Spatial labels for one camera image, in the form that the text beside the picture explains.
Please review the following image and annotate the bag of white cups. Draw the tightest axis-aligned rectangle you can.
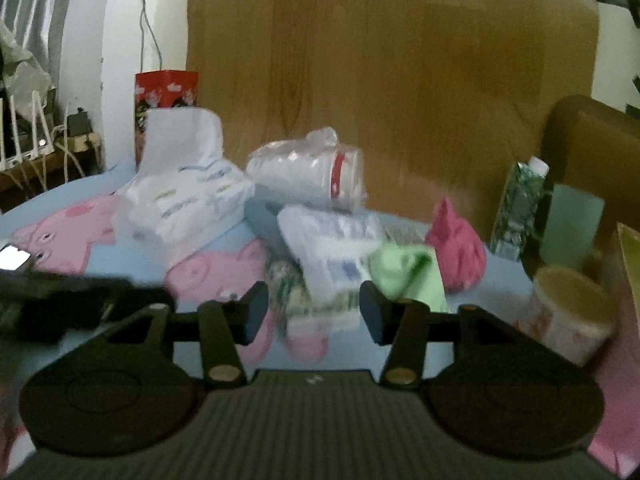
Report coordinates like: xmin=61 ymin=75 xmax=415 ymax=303
xmin=245 ymin=127 xmax=368 ymax=211

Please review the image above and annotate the green patterned carton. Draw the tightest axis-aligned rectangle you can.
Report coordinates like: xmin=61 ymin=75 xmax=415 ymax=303
xmin=489 ymin=156 xmax=551 ymax=262

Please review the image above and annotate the crumpled grey plastic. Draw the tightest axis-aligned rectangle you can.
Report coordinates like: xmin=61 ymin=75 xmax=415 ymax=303
xmin=0 ymin=25 xmax=53 ymax=106

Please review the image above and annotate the white tissue pack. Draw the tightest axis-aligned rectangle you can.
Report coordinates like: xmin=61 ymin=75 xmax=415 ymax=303
xmin=112 ymin=107 xmax=256 ymax=261

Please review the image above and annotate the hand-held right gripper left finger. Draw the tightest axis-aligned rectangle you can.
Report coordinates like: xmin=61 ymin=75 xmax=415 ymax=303
xmin=97 ymin=281 xmax=270 ymax=390

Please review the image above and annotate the green plastic cup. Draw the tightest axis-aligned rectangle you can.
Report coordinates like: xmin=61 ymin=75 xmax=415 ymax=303
xmin=539 ymin=183 xmax=606 ymax=271

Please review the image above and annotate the printed blue tablecloth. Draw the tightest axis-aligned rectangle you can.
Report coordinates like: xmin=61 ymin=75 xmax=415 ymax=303
xmin=0 ymin=160 xmax=640 ymax=480

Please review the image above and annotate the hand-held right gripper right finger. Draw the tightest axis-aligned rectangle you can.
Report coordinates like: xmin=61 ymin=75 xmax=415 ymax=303
xmin=359 ymin=280 xmax=537 ymax=390

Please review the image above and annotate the striped curtain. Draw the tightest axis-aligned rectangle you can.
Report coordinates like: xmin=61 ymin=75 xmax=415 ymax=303
xmin=0 ymin=0 xmax=96 ymax=91

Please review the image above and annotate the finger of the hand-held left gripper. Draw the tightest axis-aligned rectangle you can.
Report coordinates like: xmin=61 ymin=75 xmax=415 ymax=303
xmin=65 ymin=275 xmax=175 ymax=335

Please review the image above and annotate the pink cloth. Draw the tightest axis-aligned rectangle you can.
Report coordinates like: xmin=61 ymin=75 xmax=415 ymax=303
xmin=425 ymin=197 xmax=487 ymax=293

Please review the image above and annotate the red carton box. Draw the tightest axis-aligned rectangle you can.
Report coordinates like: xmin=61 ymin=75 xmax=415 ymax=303
xmin=134 ymin=70 xmax=200 ymax=168

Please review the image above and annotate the small pale patterned packet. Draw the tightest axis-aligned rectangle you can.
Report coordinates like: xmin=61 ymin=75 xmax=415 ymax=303
xmin=265 ymin=257 xmax=361 ymax=333

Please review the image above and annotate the grey hanging cable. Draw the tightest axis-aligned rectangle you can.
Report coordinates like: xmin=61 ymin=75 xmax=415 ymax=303
xmin=135 ymin=0 xmax=166 ymax=73

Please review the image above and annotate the blue and white packet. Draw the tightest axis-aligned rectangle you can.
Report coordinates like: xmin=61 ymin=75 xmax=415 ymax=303
xmin=276 ymin=205 xmax=386 ymax=306

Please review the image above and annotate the black power adapter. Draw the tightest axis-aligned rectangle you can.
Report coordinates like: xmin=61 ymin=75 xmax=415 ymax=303
xmin=65 ymin=107 xmax=93 ymax=138

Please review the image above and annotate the pink tin box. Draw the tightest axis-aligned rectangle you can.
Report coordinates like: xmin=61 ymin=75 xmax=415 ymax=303
xmin=587 ymin=221 xmax=640 ymax=478

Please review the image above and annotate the blue-grey cloth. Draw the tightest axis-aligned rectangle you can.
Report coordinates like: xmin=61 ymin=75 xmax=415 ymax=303
xmin=244 ymin=197 xmax=296 ymax=251

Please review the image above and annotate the green cloth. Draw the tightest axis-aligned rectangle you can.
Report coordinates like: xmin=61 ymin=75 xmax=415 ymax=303
xmin=367 ymin=242 xmax=451 ymax=313

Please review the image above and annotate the paper tub with lid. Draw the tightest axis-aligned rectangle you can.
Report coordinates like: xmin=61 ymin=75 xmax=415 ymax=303
xmin=520 ymin=265 xmax=618 ymax=366

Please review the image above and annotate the brown wooden board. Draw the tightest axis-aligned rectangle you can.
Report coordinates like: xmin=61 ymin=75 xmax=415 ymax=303
xmin=186 ymin=0 xmax=601 ymax=241

